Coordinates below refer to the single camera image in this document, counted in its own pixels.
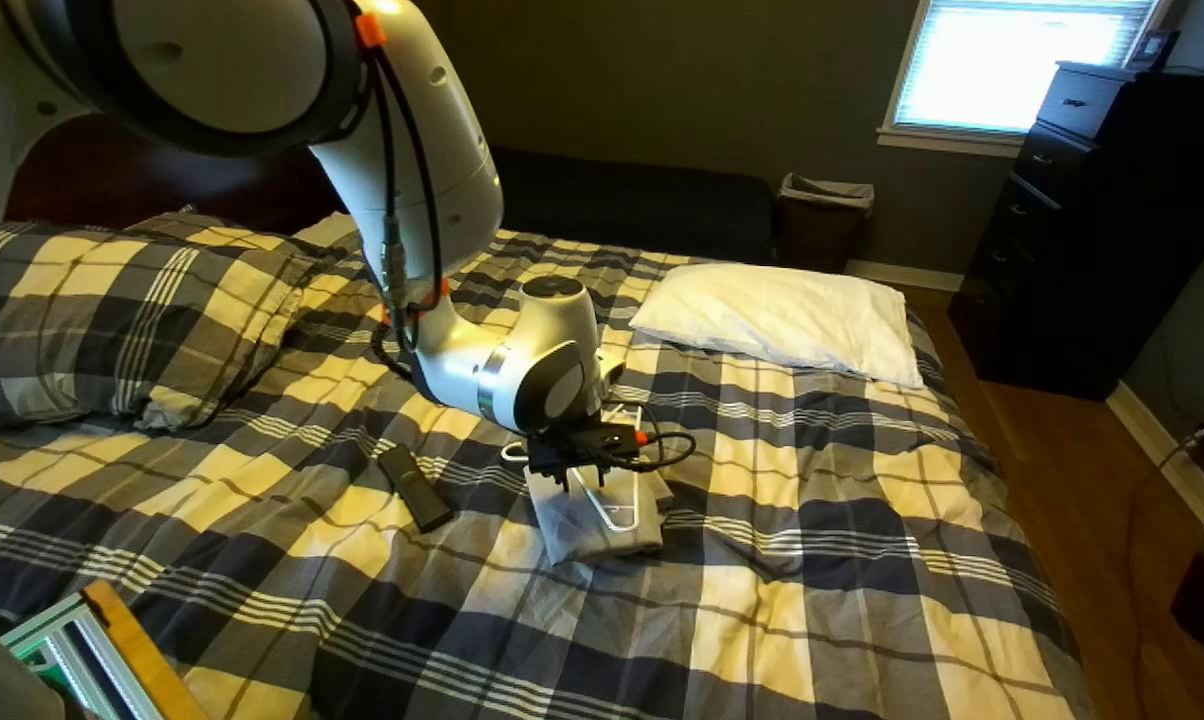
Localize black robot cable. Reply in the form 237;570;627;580
350;11;698;480

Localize black dresser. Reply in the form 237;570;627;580
948;57;1204;405

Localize white pillow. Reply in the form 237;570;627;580
623;257;926;392

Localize plaid yellow grey comforter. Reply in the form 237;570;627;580
0;211;1095;720

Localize small dark box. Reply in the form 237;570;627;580
1127;22;1185;78

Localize plaid pillow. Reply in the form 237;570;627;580
0;209;311;437

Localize grey folded cloth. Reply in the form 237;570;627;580
519;455;680;569

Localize bright window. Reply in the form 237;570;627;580
875;0;1171;160

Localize dark low bench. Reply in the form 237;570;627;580
491;145;781;263

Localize wooden teal frame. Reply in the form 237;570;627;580
0;576;216;720

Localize white plastic coat hanger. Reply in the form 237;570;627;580
494;430;647;536

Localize dark wooden headboard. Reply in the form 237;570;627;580
3;112;350;240

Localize dark waste bin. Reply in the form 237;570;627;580
771;168;881;270

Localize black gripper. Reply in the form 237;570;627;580
522;405;630;502

